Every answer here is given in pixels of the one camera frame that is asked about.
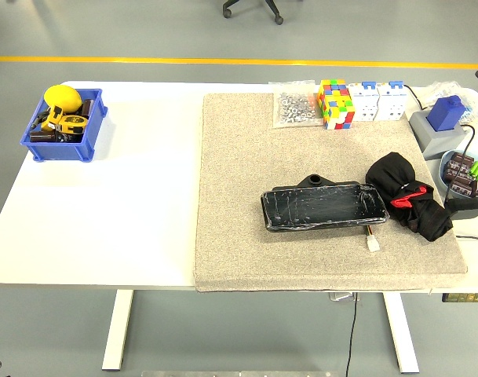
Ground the yellow tape measure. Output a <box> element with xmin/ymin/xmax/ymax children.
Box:
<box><xmin>40</xmin><ymin>104</ymin><xmax>89</xmax><ymax>134</ymax></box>

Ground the grey plastic base block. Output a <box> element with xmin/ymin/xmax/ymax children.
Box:
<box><xmin>408</xmin><ymin>110</ymin><xmax>475</xmax><ymax>161</ymax></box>

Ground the white table leg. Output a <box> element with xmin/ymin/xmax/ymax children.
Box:
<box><xmin>381</xmin><ymin>292</ymin><xmax>420</xmax><ymax>374</ymax></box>
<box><xmin>100</xmin><ymin>289</ymin><xmax>134</xmax><ymax>372</ymax></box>

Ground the black panel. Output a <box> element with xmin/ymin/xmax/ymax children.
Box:
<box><xmin>260</xmin><ymin>174</ymin><xmax>389</xmax><ymax>233</ymax></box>

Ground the thin black cable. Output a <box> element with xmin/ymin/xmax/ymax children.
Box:
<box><xmin>402</xmin><ymin>84</ymin><xmax>477</xmax><ymax>205</ymax></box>

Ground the white circuit breaker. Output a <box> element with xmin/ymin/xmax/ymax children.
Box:
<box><xmin>348</xmin><ymin>81</ymin><xmax>381</xmax><ymax>123</ymax></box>
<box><xmin>378</xmin><ymin>80</ymin><xmax>407</xmax><ymax>122</ymax></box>

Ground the blue plastic block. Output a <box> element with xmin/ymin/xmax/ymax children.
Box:
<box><xmin>425</xmin><ymin>95</ymin><xmax>467</xmax><ymax>133</ymax></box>

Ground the yellow lemon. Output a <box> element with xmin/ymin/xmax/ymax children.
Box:
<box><xmin>43</xmin><ymin>84</ymin><xmax>83</xmax><ymax>113</ymax></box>

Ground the black rag with red tag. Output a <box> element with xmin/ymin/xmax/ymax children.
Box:
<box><xmin>365</xmin><ymin>152</ymin><xmax>454</xmax><ymax>243</ymax></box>

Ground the multicoloured cube puzzle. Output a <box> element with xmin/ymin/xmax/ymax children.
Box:
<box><xmin>316</xmin><ymin>79</ymin><xmax>356</xmax><ymax>131</ymax></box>

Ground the black office chair base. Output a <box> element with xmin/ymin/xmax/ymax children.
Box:
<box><xmin>221</xmin><ymin>0</ymin><xmax>285</xmax><ymax>25</ymax></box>

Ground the black power adapter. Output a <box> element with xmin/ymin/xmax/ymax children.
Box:
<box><xmin>445</xmin><ymin>197</ymin><xmax>478</xmax><ymax>221</ymax></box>

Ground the table height control panel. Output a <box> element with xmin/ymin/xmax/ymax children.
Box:
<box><xmin>441</xmin><ymin>292</ymin><xmax>478</xmax><ymax>303</ymax></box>

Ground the clear bag of metal nuts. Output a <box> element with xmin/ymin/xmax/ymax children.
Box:
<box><xmin>268</xmin><ymin>80</ymin><xmax>326</xmax><ymax>130</ymax></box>

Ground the white wire connector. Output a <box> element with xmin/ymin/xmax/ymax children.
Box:
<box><xmin>364</xmin><ymin>224</ymin><xmax>381</xmax><ymax>254</ymax></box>

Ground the grey-brown felt mat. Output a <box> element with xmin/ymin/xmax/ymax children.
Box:
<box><xmin>194</xmin><ymin>92</ymin><xmax>469</xmax><ymax>294</ymax></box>

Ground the light blue plastic bowl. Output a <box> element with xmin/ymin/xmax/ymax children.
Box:
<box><xmin>436</xmin><ymin>148</ymin><xmax>478</xmax><ymax>201</ymax></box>

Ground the blue plastic bin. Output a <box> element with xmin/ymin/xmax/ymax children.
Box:
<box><xmin>19</xmin><ymin>88</ymin><xmax>109</xmax><ymax>163</ymax></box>

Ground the metal bracket under table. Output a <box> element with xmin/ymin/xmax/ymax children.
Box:
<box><xmin>327</xmin><ymin>291</ymin><xmax>360</xmax><ymax>302</ymax></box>

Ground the black hanging cable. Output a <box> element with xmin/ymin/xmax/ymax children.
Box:
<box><xmin>344</xmin><ymin>292</ymin><xmax>359</xmax><ymax>377</ymax></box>

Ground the crumpled clear plastic bag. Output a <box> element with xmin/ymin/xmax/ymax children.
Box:
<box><xmin>421</xmin><ymin>80</ymin><xmax>478</xmax><ymax>130</ymax></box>

